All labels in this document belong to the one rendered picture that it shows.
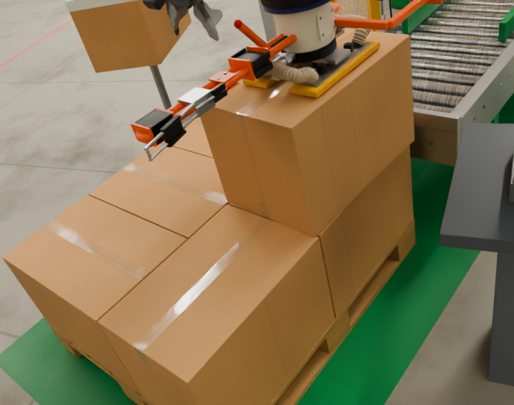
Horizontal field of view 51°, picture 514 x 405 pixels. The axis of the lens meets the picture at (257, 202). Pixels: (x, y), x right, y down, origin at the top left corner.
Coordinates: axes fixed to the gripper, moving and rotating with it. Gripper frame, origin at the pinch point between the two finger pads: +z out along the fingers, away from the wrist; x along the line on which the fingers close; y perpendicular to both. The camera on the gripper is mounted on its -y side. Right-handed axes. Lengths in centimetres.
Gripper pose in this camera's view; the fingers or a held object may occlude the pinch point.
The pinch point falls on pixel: (194, 39)
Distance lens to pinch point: 137.3
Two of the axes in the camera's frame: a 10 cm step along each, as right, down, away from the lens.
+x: -7.3, -2.8, 6.2
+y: 6.5, -5.7, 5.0
